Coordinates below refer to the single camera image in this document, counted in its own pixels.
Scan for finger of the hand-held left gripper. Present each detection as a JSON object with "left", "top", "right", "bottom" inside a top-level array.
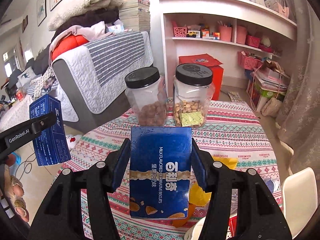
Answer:
[{"left": 29, "top": 112, "right": 58, "bottom": 138}]

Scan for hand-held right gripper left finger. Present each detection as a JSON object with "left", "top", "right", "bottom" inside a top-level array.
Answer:
[{"left": 29, "top": 139, "right": 132, "bottom": 240}]

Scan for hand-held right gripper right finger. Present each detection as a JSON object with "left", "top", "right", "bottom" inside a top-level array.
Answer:
[{"left": 191, "top": 137, "right": 293, "bottom": 240}]

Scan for tall dark blue carton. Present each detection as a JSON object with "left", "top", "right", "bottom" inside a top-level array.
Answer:
[{"left": 29, "top": 94, "right": 72, "bottom": 167}]

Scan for blue biscuit box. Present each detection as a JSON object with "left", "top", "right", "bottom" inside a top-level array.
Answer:
[{"left": 129, "top": 126, "right": 193, "bottom": 220}]

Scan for white plastic bin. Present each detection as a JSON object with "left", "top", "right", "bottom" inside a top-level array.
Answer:
[{"left": 282, "top": 167, "right": 318, "bottom": 238}]

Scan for yellow snack wrapper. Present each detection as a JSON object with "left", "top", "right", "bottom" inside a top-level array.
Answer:
[{"left": 172, "top": 156, "right": 238, "bottom": 228}]

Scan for grey sofa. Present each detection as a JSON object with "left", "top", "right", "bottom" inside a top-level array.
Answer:
[{"left": 25, "top": 30, "right": 154, "bottom": 133}]

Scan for beige woven slipper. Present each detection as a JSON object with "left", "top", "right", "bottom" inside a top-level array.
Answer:
[{"left": 10, "top": 175, "right": 27, "bottom": 217}]

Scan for clear plastic bottle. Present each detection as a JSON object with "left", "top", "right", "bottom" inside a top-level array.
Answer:
[{"left": 231, "top": 177, "right": 282, "bottom": 217}]

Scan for plastic jar with pale nuts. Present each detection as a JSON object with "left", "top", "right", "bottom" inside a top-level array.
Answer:
[{"left": 173, "top": 64, "right": 215, "bottom": 128}]

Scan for plastic jar with brown nuts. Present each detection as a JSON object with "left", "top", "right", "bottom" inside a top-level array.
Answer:
[{"left": 124, "top": 67, "right": 167, "bottom": 127}]

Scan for printed tile sheet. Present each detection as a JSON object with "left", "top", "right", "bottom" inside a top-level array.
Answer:
[{"left": 226, "top": 90, "right": 240, "bottom": 102}]

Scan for orange garment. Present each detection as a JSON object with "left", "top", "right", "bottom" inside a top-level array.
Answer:
[{"left": 51, "top": 34, "right": 89, "bottom": 60}]

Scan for cream cloth bag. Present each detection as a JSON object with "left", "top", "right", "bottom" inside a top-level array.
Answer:
[{"left": 261, "top": 97, "right": 283, "bottom": 117}]

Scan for striped quilted sofa cover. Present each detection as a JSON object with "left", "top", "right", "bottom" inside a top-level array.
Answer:
[{"left": 51, "top": 31, "right": 154, "bottom": 122}]

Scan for green white cardboard box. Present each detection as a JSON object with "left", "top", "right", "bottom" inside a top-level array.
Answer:
[{"left": 246, "top": 79, "right": 287, "bottom": 110}]

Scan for pink garment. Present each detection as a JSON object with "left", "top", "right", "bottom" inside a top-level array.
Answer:
[{"left": 50, "top": 21, "right": 108, "bottom": 53}]

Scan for red cardboard box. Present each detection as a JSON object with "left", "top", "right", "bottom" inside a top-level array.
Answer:
[{"left": 178, "top": 54, "right": 224, "bottom": 101}]

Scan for pile of papers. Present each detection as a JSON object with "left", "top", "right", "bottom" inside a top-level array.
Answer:
[{"left": 252, "top": 60, "right": 290, "bottom": 92}]

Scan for narrow framed picture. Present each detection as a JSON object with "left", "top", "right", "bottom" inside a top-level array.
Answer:
[{"left": 37, "top": 0, "right": 47, "bottom": 27}]

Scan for small white blue carton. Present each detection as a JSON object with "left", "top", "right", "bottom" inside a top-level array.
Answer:
[{"left": 106, "top": 23, "right": 125, "bottom": 33}]

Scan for large pink mesh basket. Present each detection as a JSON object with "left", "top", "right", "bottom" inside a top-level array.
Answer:
[{"left": 237, "top": 51, "right": 262, "bottom": 70}]

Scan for dark brown garment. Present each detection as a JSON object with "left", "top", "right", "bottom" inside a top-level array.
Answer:
[{"left": 54, "top": 7, "right": 120, "bottom": 34}]

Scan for floral lace curtain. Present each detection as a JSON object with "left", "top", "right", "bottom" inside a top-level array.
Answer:
[{"left": 275, "top": 0, "right": 320, "bottom": 180}]

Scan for beige fleece blanket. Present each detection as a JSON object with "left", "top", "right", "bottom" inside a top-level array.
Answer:
[{"left": 47, "top": 0, "right": 124, "bottom": 32}]

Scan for colourful cube toys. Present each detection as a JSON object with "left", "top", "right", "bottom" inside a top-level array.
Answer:
[{"left": 201, "top": 27, "right": 222, "bottom": 40}]

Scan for pink pencil cup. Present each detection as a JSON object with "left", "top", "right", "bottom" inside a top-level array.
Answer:
[{"left": 216, "top": 24, "right": 232, "bottom": 42}]

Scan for small pink mesh basket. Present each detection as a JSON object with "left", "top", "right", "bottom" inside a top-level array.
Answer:
[{"left": 245, "top": 34, "right": 261, "bottom": 48}]

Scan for pink lattice basket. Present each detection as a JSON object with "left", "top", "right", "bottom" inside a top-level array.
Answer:
[{"left": 173, "top": 26, "right": 188, "bottom": 37}]

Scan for pink plain cup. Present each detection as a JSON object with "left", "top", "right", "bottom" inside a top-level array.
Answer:
[{"left": 236, "top": 25, "right": 248, "bottom": 44}]

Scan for white plush toy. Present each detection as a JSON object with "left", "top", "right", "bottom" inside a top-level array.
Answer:
[{"left": 260, "top": 35, "right": 272, "bottom": 49}]

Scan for tall stack of books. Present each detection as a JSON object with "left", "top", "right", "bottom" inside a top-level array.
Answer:
[{"left": 119, "top": 0, "right": 151, "bottom": 33}]

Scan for white shelf unit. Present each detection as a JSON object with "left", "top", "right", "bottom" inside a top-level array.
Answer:
[{"left": 154, "top": 0, "right": 298, "bottom": 98}]

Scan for pink file holder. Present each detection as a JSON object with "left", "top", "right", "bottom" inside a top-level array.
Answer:
[{"left": 262, "top": 0, "right": 290, "bottom": 18}]

